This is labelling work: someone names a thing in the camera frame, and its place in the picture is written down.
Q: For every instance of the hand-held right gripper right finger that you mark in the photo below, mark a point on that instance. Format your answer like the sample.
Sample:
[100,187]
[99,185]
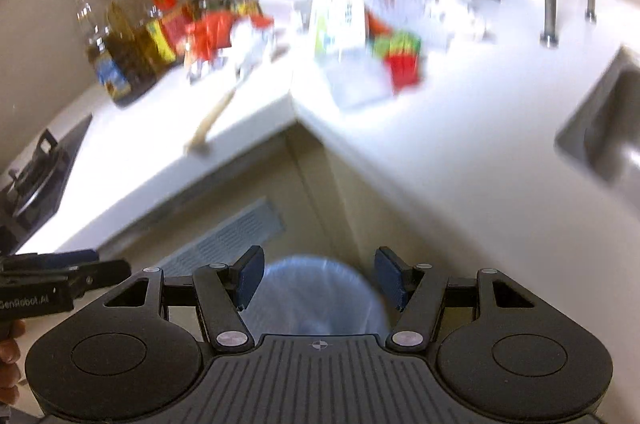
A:
[387,276]

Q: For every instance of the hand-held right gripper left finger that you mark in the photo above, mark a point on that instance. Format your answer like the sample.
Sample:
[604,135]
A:
[250,276]

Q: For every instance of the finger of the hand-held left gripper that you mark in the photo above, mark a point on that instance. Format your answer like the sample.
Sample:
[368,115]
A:
[60,260]
[102,274]

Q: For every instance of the blue bin liner bag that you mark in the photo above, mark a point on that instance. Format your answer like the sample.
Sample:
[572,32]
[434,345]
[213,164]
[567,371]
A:
[320,274]

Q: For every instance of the lattice plastic trash bin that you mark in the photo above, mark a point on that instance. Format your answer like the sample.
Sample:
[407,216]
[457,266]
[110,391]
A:
[320,304]

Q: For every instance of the clear plastic bag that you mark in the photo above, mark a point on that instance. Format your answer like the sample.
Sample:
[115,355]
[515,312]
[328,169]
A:
[357,84]

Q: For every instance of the white green carton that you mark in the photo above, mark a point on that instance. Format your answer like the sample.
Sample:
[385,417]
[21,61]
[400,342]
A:
[340,19]

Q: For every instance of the person's left hand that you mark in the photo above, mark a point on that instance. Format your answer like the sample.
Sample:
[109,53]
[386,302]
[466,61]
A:
[7,354]

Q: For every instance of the grey cabinet vent grille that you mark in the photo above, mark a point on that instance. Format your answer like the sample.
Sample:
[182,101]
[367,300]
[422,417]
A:
[235,229]

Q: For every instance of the black gas stove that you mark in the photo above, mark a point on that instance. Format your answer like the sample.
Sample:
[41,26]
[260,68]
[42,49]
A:
[45,184]

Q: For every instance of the wooden stick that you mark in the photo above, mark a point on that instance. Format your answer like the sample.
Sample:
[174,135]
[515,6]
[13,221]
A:
[212,116]

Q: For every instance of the large oil bottle blue label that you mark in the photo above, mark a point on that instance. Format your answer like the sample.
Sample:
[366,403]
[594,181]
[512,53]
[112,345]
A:
[114,79]

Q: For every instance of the red green yellow wrapper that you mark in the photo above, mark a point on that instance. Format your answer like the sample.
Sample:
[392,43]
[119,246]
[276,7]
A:
[402,64]

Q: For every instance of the tall dark oil bottle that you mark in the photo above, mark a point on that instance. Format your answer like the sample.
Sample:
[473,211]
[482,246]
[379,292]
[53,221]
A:
[125,44]

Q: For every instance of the white crumpled paper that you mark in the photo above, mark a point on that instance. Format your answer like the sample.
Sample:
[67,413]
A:
[252,41]

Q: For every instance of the red snack wrapper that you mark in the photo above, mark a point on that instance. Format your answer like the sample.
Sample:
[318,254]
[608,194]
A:
[210,29]

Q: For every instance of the stainless steel sink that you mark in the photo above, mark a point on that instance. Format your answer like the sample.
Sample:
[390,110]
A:
[615,129]

